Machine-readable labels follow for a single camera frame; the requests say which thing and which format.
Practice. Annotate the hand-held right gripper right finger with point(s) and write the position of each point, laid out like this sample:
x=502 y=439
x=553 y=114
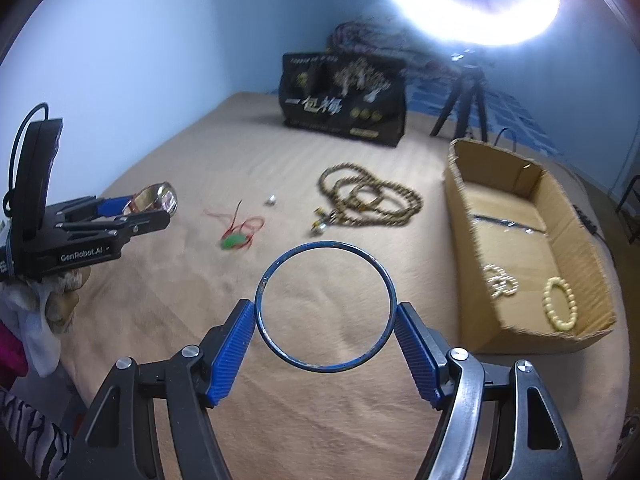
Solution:
x=415 y=351

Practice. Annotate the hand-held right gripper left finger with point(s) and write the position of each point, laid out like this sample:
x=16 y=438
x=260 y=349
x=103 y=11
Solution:
x=231 y=353

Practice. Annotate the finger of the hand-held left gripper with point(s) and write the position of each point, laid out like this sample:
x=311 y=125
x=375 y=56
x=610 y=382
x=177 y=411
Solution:
x=87 y=206
x=112 y=227

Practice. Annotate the blue metal bangle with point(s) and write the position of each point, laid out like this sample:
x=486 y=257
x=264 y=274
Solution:
x=326 y=306

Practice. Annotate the cardboard box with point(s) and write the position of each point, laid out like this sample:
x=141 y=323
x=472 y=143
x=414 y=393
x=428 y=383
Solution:
x=530 y=245

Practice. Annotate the person's left hand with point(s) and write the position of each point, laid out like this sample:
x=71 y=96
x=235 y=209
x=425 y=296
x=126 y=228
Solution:
x=62 y=295

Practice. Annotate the white sleeve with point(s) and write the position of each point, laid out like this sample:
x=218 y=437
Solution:
x=22 y=320

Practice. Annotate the clear plastic bag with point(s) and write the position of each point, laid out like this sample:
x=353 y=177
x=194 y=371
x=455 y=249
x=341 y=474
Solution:
x=505 y=225

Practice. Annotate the zebra patterned cloth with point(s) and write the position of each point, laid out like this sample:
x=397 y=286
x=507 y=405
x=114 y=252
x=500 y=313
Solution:
x=30 y=435

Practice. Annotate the black tripod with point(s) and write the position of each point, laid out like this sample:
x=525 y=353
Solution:
x=462 y=95

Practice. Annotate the black printed gift bag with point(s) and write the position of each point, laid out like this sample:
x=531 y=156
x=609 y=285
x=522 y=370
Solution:
x=342 y=97

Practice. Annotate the dark patterned cloth pile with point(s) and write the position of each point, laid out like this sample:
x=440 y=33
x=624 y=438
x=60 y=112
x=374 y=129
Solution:
x=370 y=42

